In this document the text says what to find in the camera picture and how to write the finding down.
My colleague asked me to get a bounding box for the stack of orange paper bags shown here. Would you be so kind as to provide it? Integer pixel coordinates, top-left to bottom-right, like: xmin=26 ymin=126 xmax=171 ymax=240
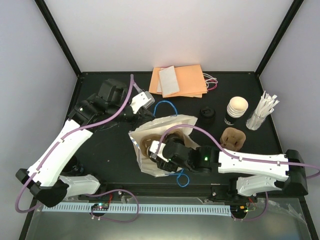
xmin=148 ymin=64 xmax=210 ymax=98

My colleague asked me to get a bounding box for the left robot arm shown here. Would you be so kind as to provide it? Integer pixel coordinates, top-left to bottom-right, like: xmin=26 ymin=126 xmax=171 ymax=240
xmin=15 ymin=78 xmax=155 ymax=208

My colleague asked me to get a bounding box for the jar of straws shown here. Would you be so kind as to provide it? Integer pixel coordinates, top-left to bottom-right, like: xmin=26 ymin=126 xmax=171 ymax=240
xmin=246 ymin=91 xmax=280 ymax=131

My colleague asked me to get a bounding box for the stack of paper cups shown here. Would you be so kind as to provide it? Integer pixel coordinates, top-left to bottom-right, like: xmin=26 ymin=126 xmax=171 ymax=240
xmin=224 ymin=96 xmax=249 ymax=126

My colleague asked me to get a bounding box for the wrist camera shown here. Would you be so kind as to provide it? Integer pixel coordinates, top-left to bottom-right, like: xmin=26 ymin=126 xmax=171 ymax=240
xmin=130 ymin=91 xmax=155 ymax=114
xmin=149 ymin=140 xmax=166 ymax=159

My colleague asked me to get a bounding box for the white slotted cable duct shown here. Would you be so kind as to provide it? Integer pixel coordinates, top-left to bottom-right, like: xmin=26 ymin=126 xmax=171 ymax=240
xmin=42 ymin=202 xmax=231 ymax=217

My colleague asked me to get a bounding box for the black cup on left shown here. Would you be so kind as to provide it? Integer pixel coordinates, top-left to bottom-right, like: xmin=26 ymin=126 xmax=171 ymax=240
xmin=61 ymin=156 xmax=84 ymax=177

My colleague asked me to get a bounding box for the purple cable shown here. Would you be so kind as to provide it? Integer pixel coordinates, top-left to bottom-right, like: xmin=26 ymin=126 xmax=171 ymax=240
xmin=14 ymin=74 xmax=145 ymax=213
xmin=152 ymin=124 xmax=320 ymax=180

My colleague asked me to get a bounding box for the blue checkered paper bag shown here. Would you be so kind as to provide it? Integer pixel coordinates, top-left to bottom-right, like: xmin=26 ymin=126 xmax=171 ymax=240
xmin=128 ymin=100 xmax=199 ymax=178

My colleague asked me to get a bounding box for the stack of black lids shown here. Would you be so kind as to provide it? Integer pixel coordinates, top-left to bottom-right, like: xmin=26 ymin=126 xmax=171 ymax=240
xmin=198 ymin=106 xmax=216 ymax=125

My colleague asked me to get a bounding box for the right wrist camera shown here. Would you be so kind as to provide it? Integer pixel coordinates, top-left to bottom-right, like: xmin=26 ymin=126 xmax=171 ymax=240
xmin=149 ymin=140 xmax=166 ymax=159

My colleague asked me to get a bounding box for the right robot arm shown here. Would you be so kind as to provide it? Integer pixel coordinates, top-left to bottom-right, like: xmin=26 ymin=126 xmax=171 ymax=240
xmin=147 ymin=138 xmax=309 ymax=202

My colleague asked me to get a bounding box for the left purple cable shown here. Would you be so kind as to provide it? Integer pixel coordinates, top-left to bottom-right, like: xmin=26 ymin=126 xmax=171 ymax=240
xmin=14 ymin=74 xmax=145 ymax=213

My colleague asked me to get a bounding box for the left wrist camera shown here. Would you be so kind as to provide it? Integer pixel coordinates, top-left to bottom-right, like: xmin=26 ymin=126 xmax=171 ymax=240
xmin=130 ymin=91 xmax=155 ymax=114

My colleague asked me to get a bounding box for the brown cardboard cup carrier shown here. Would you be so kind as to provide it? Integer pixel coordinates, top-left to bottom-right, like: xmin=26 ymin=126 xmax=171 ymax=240
xmin=220 ymin=127 xmax=246 ymax=152

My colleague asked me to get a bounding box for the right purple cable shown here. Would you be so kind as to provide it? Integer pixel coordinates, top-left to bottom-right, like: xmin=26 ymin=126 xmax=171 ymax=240
xmin=152 ymin=124 xmax=320 ymax=180

